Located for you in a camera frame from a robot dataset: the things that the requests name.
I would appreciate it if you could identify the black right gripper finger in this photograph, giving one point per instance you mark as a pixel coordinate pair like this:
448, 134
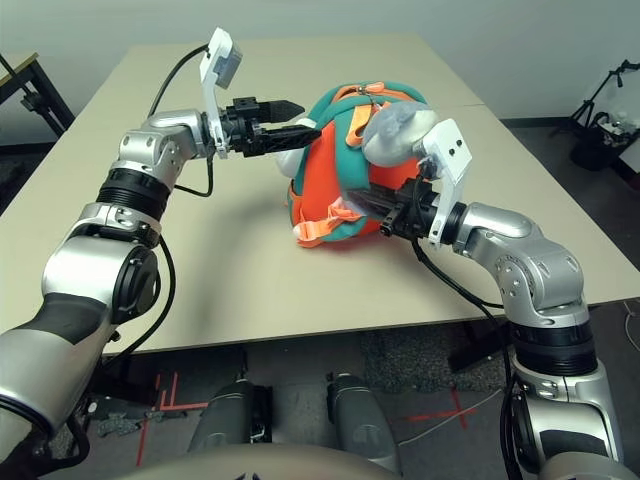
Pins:
380, 209
377, 194

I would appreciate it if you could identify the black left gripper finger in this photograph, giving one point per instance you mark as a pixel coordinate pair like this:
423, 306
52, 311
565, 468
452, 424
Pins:
285, 139
282, 111

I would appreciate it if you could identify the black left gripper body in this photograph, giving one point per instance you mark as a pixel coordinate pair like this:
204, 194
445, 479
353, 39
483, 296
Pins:
245, 130

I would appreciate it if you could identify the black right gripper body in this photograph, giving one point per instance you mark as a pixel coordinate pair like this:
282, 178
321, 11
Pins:
412, 212

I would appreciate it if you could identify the orange and teal backpack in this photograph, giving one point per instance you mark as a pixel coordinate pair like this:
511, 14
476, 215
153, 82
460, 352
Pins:
325, 165

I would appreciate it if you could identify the grey plush zipper toy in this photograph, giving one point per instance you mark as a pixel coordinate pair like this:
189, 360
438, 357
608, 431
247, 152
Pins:
395, 135

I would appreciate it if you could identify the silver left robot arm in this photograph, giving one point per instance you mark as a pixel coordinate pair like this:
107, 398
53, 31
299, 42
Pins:
160, 145

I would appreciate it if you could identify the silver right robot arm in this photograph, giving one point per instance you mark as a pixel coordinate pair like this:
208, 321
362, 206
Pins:
500, 225

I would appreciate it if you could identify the black table foot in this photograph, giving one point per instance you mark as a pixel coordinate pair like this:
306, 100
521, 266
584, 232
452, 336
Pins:
475, 350

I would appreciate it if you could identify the black bag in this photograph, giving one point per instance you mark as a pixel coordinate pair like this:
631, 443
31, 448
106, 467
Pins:
595, 150

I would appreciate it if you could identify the grey robot right leg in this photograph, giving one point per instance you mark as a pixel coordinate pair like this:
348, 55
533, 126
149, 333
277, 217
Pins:
362, 420

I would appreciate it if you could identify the grey robot leg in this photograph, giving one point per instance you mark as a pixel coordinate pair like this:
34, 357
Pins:
230, 415
362, 420

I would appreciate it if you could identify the black tripod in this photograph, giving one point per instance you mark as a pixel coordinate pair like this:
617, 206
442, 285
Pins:
597, 95

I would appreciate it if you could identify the grey robot left leg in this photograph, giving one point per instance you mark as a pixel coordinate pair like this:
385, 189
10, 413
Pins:
230, 415

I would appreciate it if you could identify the grey robot torso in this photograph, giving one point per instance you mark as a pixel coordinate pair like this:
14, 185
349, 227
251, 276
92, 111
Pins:
260, 465

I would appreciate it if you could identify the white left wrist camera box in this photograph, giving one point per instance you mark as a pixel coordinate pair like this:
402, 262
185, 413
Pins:
226, 65

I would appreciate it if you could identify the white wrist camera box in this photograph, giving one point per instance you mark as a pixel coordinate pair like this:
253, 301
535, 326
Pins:
226, 65
450, 145

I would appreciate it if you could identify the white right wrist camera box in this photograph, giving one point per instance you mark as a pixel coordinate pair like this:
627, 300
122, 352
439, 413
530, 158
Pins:
450, 145

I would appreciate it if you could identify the beige side table black frame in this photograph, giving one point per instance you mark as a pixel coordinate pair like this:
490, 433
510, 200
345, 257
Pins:
20, 62

